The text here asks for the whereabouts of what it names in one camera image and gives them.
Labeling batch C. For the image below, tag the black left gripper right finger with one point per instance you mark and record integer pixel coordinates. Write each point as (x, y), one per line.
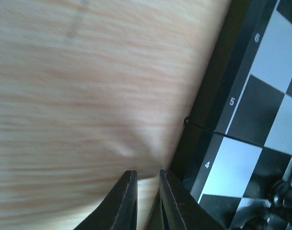
(179, 210)

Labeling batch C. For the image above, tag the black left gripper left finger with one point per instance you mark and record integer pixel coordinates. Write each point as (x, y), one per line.
(118, 210)

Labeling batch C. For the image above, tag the black white chess board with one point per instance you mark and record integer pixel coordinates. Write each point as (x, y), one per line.
(237, 140)

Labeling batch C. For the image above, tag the black chess piece lying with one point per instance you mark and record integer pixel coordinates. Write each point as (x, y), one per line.
(280, 194)

